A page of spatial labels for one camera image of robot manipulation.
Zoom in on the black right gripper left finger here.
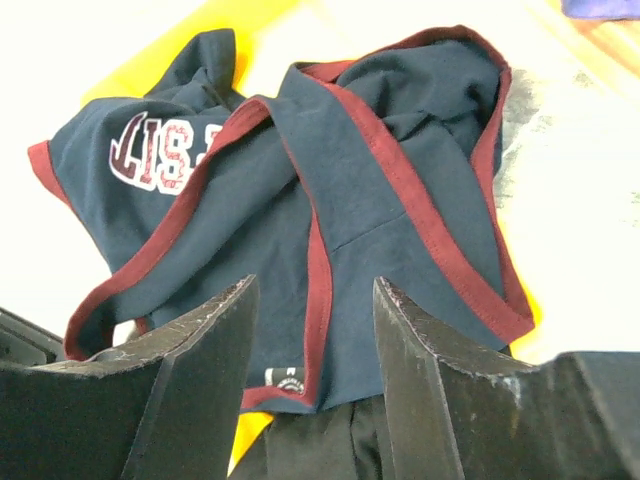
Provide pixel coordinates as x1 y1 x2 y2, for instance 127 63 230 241
1 276 259 479

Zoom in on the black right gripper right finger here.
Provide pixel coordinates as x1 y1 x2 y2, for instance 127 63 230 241
373 278 639 479

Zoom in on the black crumpled garment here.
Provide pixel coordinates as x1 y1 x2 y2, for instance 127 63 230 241
227 395 395 480

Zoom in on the yellow plastic tray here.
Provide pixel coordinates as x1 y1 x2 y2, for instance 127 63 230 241
79 0 546 480

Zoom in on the purple hanging shirt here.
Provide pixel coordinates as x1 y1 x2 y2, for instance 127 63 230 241
561 0 640 20

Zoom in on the navy maroon-trimmed tank top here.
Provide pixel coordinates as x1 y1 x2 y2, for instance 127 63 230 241
27 24 537 416

